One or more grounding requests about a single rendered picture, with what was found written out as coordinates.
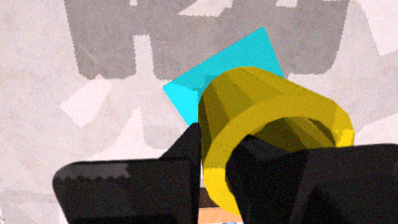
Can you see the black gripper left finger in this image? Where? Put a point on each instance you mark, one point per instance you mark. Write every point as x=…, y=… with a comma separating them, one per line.
x=169, y=184

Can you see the orange flat bar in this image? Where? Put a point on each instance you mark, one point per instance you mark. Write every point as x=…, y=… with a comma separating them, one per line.
x=211, y=212

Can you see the yellow cup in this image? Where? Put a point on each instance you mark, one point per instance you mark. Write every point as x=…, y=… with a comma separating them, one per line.
x=248, y=100

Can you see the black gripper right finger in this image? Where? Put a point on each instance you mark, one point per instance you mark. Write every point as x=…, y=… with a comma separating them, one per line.
x=272, y=185

